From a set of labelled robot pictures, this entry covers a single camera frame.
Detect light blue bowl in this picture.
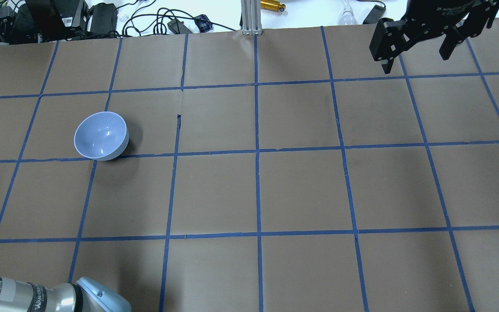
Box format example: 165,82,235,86
73,112,130,161

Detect black power adapter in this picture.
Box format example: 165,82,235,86
362,5,386,24

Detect yellow cylindrical tool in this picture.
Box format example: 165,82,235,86
261,0,286,12

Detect white light bulb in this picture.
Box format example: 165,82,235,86
339,0,357,26

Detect black equipment boxes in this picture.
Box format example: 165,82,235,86
0,0,120,45

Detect aluminium frame post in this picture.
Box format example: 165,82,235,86
241,0,262,36

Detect tangled black cable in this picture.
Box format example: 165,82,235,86
122,0,237,36

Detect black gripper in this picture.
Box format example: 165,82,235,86
369,0,499,75

